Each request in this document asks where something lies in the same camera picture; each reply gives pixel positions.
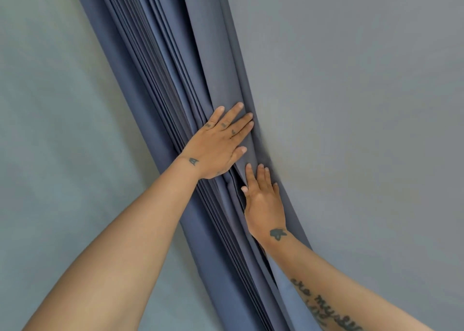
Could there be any person's left forearm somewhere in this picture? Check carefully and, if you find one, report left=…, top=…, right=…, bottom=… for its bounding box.
left=22, top=156, right=201, bottom=331

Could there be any person's right forearm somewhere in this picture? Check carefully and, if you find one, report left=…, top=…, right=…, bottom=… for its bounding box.
left=258, top=229, right=434, bottom=331

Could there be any person's right hand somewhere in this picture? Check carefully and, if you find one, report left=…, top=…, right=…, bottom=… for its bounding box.
left=241, top=163, right=289, bottom=243

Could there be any blue pleated curtain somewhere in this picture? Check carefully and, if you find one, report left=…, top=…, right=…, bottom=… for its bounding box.
left=70, top=0, right=324, bottom=331

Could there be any person's left hand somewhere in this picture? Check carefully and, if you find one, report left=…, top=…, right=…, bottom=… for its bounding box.
left=177, top=102, right=255, bottom=180

